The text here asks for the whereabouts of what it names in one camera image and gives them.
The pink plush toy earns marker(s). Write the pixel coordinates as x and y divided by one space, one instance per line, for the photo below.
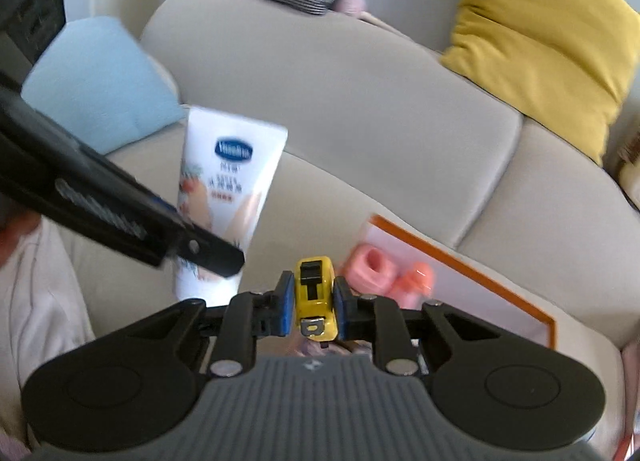
352 5

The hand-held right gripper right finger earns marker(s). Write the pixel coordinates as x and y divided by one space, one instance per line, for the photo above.
340 306

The beige sofa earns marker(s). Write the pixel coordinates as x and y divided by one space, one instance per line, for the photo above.
350 116

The person's left leg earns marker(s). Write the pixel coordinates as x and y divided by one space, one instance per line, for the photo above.
40 316

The light blue pillow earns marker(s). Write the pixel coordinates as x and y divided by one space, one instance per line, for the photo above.
100 81

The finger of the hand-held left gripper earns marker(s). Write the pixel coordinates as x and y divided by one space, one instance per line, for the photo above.
192 243

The orange cardboard box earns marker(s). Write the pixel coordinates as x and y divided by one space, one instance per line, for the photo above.
475 286

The white lotion tube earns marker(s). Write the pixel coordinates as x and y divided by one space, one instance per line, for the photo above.
230 156

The yellow pillow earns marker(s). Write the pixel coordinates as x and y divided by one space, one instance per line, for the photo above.
545 26

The pink container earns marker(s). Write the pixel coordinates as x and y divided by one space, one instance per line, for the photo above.
367 268

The yellow tape measure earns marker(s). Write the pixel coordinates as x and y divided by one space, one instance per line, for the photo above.
316 291

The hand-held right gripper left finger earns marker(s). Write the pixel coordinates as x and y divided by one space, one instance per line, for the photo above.
285 303

